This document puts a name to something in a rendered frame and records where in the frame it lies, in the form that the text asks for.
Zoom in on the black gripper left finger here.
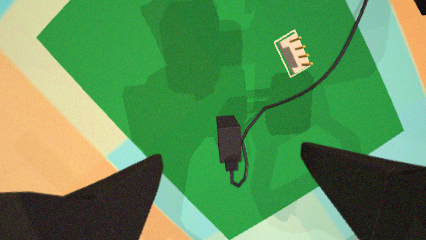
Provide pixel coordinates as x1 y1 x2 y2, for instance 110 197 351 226
0 154 163 240

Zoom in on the green circuit board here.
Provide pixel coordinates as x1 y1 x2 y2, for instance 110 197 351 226
37 0 404 240

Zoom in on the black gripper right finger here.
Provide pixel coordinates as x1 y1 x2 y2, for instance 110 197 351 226
301 142 426 240

